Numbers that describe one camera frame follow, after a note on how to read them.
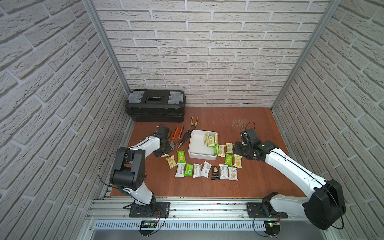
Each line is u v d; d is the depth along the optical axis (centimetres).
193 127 107
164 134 77
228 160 90
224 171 85
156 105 98
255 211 73
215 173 85
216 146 93
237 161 90
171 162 90
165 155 91
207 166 87
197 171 85
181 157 92
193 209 76
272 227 70
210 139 97
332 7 69
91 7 70
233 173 85
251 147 62
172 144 97
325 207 40
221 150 95
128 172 46
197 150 94
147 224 73
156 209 73
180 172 85
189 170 86
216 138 97
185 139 100
